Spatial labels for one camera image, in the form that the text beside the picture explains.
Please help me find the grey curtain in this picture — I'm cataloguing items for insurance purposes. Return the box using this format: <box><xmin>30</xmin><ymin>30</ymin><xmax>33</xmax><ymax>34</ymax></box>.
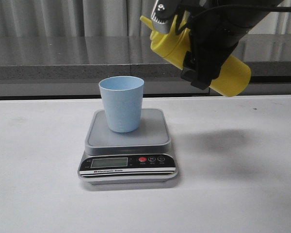
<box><xmin>0</xmin><ymin>0</ymin><xmax>291</xmax><ymax>37</ymax></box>

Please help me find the light blue plastic cup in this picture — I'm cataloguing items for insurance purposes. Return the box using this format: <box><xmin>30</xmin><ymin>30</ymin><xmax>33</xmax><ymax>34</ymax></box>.
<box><xmin>99</xmin><ymin>76</ymin><xmax>144</xmax><ymax>133</ymax></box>

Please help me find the grey stone counter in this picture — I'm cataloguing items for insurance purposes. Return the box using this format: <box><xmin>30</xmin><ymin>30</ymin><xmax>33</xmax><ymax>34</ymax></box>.
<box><xmin>0</xmin><ymin>34</ymin><xmax>291</xmax><ymax>99</ymax></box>

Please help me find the silver electronic kitchen scale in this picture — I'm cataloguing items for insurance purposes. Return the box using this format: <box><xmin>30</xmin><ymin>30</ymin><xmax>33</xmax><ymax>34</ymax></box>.
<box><xmin>78</xmin><ymin>108</ymin><xmax>179</xmax><ymax>190</ymax></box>

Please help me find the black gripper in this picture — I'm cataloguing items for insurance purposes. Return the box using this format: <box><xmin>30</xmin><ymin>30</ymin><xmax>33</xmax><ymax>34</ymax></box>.
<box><xmin>177</xmin><ymin>0</ymin><xmax>282</xmax><ymax>90</ymax></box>

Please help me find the yellow squeeze bottle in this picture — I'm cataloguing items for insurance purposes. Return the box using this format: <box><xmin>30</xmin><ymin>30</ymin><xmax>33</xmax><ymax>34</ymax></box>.
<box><xmin>140</xmin><ymin>16</ymin><xmax>251</xmax><ymax>97</ymax></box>

